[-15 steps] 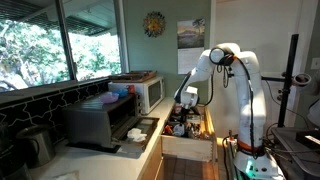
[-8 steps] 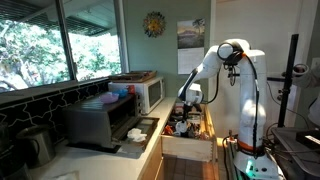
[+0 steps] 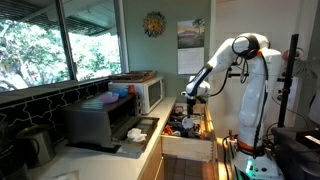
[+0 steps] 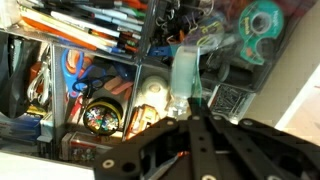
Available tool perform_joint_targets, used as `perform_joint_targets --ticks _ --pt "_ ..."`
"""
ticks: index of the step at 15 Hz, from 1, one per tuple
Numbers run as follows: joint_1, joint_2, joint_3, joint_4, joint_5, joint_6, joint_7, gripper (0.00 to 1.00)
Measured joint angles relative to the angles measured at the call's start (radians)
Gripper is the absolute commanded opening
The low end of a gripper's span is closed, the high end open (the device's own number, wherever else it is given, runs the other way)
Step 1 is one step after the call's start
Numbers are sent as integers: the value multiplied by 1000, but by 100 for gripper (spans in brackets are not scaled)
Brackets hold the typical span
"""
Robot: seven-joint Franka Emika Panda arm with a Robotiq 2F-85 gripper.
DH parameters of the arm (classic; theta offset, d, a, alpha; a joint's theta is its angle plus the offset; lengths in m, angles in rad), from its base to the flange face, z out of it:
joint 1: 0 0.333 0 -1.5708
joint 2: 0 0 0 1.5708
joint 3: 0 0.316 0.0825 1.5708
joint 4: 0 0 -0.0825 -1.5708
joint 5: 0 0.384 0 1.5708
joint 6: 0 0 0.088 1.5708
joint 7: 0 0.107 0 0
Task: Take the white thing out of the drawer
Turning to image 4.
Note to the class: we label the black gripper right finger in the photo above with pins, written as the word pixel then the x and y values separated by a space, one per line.
pixel 266 150

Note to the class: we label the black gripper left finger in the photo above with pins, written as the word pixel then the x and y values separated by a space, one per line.
pixel 160 150

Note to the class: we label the white translucent tape roll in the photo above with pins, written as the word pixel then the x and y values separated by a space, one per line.
pixel 183 76

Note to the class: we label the clear plastic drawer organizer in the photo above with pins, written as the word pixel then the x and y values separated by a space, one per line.
pixel 140 63

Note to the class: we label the orange small box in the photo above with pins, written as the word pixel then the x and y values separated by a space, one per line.
pixel 143 118

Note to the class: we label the clear box of staples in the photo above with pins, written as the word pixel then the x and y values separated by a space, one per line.
pixel 230 100

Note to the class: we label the white round tape roll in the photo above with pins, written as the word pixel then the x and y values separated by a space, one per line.
pixel 153 88

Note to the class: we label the round tin of pushpins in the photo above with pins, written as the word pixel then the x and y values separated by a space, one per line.
pixel 102 116

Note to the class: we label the pink eraser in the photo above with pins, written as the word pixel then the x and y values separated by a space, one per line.
pixel 118 86

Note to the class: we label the box of coloured pins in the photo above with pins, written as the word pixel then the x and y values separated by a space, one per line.
pixel 83 146

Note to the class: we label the black round roll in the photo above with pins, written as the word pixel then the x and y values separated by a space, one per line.
pixel 235 75

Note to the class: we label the green tape dispenser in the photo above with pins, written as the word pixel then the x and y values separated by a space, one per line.
pixel 258 33

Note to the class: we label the silver metal clip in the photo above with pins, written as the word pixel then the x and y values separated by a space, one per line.
pixel 40 83

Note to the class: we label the blue cardboard box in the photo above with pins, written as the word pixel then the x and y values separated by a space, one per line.
pixel 23 128

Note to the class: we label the grey blue pen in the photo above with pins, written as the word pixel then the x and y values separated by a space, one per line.
pixel 110 13

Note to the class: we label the white pen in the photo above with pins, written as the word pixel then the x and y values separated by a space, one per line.
pixel 83 23

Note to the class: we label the orange and black pens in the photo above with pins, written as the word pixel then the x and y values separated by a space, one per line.
pixel 56 33

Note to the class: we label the black stapler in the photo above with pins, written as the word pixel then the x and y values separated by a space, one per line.
pixel 13 76

